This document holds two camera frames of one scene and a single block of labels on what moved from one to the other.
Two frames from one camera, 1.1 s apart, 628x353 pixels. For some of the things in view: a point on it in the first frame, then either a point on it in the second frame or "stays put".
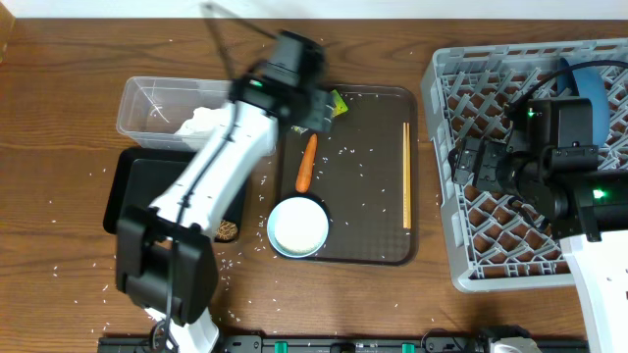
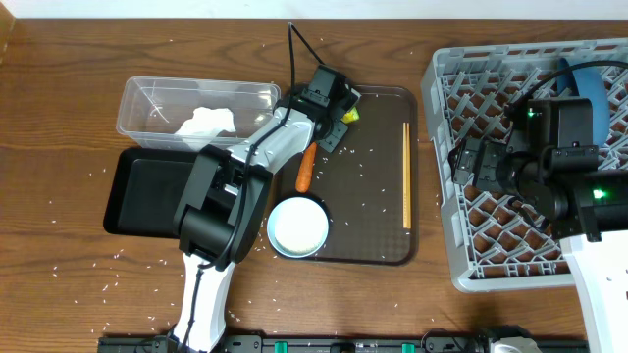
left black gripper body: [321, 114] -> [335, 135]
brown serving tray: [366, 176] stays put
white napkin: [196, 130] stays put
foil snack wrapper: [339, 107] -> [350, 116]
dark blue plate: [587, 82] stays put
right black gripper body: [483, 167] stays put
